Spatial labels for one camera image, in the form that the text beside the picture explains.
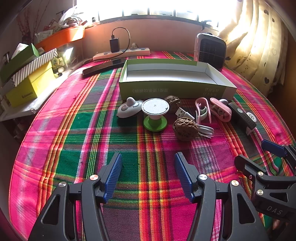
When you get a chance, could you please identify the orange plastic bin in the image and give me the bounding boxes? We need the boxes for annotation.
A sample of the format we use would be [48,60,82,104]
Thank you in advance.
[35,26,85,52]

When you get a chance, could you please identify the green white round stand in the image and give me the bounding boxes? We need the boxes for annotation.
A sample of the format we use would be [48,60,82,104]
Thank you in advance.
[142,98,170,132]

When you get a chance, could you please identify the white usb cable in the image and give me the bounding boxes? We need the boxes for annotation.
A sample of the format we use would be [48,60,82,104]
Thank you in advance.
[174,107,214,139]

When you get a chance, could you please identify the brown walnut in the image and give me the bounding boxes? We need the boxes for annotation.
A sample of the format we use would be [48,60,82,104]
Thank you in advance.
[173,117,199,141]
[167,95,181,113]

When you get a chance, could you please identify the small grey heater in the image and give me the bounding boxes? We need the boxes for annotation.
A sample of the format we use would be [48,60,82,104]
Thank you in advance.
[194,32,227,71]

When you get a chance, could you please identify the clear plastic box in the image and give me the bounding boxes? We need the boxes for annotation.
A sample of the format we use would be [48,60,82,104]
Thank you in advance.
[58,45,84,67]

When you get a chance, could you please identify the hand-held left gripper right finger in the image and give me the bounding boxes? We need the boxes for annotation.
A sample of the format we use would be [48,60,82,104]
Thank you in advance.
[174,152,270,241]

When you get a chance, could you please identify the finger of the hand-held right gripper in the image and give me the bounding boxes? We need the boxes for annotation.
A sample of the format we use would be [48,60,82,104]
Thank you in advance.
[234,155,296,197]
[261,139,296,173]

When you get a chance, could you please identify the black rectangular gadget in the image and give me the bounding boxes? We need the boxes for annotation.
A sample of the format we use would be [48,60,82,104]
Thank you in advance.
[228,101,258,135]

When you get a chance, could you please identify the pile of papers and bags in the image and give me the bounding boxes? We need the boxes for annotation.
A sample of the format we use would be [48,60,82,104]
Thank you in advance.
[35,7,88,37]

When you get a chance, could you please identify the black charger cable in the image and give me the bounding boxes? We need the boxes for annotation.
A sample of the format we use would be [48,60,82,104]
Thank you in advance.
[111,27,130,56]

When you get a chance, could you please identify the beige power strip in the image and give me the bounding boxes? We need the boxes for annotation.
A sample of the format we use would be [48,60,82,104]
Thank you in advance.
[93,47,151,61]

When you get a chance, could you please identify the green white cardboard box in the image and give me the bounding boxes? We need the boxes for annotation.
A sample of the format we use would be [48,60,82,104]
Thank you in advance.
[119,58,238,100]

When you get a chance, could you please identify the striped box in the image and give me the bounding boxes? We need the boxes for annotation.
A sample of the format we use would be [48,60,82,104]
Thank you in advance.
[9,49,58,86]

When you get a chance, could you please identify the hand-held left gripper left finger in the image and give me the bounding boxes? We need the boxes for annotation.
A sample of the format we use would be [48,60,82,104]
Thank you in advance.
[35,152,123,241]

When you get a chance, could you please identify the barred window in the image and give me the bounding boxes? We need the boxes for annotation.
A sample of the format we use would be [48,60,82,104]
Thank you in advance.
[76,0,241,27]

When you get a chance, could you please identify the small green white card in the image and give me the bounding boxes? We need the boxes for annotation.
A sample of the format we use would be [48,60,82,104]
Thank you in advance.
[51,57,65,69]

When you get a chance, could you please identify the dried red branches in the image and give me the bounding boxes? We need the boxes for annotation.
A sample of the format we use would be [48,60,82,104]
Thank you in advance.
[17,7,35,43]

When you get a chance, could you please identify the cream heart print curtain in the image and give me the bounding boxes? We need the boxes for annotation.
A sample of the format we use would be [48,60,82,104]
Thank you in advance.
[217,0,292,93]

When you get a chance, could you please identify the pink plastic clip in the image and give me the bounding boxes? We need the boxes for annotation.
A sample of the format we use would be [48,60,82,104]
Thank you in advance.
[210,97,232,122]
[195,97,212,124]

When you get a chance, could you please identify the white oval knob gadget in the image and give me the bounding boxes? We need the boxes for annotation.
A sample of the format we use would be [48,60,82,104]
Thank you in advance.
[117,97,144,118]

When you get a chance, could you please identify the yellow box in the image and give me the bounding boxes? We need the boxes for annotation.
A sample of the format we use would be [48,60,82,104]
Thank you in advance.
[5,61,56,108]

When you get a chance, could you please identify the black phone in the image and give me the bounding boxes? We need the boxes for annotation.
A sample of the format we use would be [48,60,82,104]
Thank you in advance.
[83,59,126,78]

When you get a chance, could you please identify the white side ledge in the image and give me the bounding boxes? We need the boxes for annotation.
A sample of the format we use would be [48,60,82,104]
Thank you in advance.
[0,67,79,122]

